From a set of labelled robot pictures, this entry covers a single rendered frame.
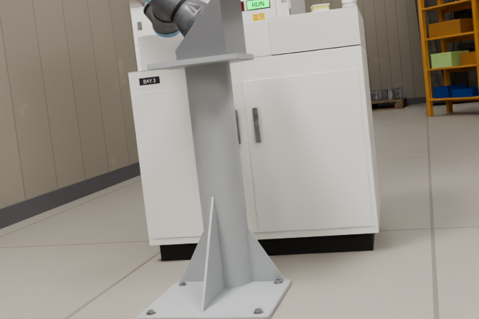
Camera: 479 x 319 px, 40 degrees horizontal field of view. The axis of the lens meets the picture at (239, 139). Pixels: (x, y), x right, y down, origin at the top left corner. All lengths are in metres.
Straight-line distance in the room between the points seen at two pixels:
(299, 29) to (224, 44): 0.48
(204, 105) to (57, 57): 2.94
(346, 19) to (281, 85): 0.36
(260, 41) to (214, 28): 0.43
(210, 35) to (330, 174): 0.77
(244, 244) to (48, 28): 3.09
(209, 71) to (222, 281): 0.73
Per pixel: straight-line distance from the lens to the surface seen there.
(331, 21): 2.59
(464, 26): 9.21
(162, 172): 2.76
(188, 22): 2.28
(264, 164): 2.64
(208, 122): 2.25
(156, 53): 2.74
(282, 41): 2.61
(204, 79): 2.25
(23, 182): 4.57
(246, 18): 3.28
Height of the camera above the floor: 0.71
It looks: 5 degrees down
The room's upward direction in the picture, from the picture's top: 6 degrees counter-clockwise
